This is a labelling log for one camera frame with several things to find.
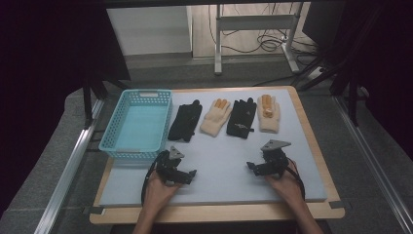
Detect dark curtain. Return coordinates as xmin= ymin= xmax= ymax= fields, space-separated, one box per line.
xmin=340 ymin=0 xmax=413 ymax=160
xmin=0 ymin=0 xmax=131 ymax=217

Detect light wooden table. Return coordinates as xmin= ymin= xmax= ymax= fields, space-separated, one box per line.
xmin=89 ymin=85 xmax=346 ymax=226

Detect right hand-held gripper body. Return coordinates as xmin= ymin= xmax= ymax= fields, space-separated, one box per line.
xmin=259 ymin=139 xmax=292 ymax=179

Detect tangle of black floor cables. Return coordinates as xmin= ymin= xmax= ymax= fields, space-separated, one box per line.
xmin=207 ymin=3 xmax=318 ymax=56

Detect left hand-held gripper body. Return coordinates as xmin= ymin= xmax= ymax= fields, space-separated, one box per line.
xmin=155 ymin=145 xmax=188 ymax=185

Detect left hand-held gripper black cable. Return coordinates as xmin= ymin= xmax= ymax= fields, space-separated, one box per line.
xmin=140 ymin=149 xmax=169 ymax=207

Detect black tape piece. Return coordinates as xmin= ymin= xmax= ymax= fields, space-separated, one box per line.
xmin=329 ymin=200 xmax=352 ymax=210
xmin=82 ymin=205 xmax=105 ymax=215

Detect black stand legs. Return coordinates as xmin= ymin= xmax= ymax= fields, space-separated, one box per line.
xmin=81 ymin=76 xmax=131 ymax=130
xmin=298 ymin=6 xmax=362 ymax=128

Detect white metal desk frame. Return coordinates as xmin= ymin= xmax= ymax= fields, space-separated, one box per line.
xmin=213 ymin=3 xmax=301 ymax=76

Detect black glove white print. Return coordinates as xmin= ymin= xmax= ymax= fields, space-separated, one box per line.
xmin=226 ymin=97 xmax=258 ymax=139

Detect white cabinet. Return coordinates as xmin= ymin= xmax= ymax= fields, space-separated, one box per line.
xmin=106 ymin=6 xmax=193 ymax=57

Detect person's right hand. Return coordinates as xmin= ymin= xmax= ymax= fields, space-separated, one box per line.
xmin=264 ymin=162 xmax=305 ymax=204

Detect cream knit glove orange fingers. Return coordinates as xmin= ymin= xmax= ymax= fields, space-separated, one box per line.
xmin=256 ymin=94 xmax=282 ymax=135
xmin=199 ymin=97 xmax=234 ymax=137

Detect plain black glove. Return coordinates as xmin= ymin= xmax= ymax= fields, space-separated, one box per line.
xmin=167 ymin=99 xmax=204 ymax=143

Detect person's left hand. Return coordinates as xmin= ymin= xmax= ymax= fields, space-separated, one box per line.
xmin=144 ymin=174 xmax=182 ymax=209

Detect pale grey foam mat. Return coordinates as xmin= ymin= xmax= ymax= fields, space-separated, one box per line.
xmin=98 ymin=88 xmax=328 ymax=208

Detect aluminium rail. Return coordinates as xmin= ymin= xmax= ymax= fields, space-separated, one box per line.
xmin=33 ymin=98 xmax=105 ymax=234
xmin=334 ymin=96 xmax=413 ymax=233

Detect teal plastic basket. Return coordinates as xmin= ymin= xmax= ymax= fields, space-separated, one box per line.
xmin=97 ymin=89 xmax=173 ymax=161

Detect white power strip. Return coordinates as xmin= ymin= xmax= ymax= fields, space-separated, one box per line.
xmin=306 ymin=66 xmax=325 ymax=81

